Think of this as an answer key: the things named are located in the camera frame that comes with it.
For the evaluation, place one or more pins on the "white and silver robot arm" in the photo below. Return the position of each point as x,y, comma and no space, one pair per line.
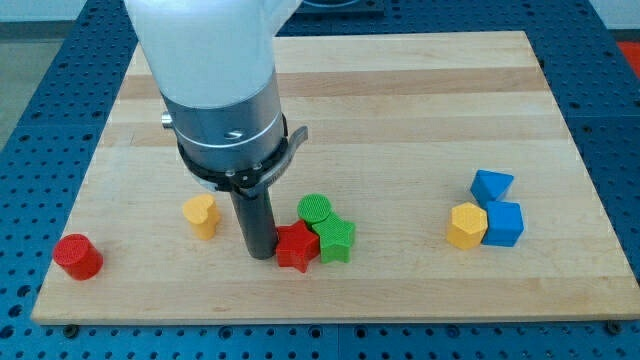
213,62

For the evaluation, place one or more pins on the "yellow hexagon block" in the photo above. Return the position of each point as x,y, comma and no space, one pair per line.
467,226

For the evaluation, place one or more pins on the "blue triangle block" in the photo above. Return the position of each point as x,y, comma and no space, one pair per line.
488,186

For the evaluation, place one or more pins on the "red cylinder block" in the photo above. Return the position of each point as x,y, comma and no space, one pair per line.
78,257

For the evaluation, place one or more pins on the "wooden board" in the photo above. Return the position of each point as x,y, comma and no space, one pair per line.
398,126

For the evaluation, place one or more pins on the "red star block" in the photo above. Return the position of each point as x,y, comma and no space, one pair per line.
297,246

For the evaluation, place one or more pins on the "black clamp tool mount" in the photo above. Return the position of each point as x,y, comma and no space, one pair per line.
247,168

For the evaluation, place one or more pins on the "yellow heart block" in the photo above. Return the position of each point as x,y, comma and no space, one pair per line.
202,214

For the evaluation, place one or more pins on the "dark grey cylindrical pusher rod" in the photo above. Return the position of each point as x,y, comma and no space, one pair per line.
256,220

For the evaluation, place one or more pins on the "green star block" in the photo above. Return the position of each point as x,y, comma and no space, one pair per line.
337,237

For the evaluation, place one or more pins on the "green cylinder block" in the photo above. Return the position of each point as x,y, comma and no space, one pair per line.
313,209

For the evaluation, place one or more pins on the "blue cube block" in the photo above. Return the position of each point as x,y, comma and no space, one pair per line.
505,224

